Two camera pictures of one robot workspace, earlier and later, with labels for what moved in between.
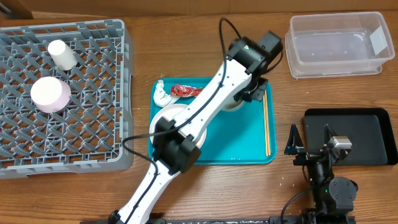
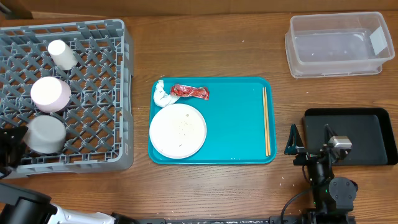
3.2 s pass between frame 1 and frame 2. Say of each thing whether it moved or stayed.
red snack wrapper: stayed
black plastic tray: stayed
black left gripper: moved
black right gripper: stayed
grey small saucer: moved
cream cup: stayed
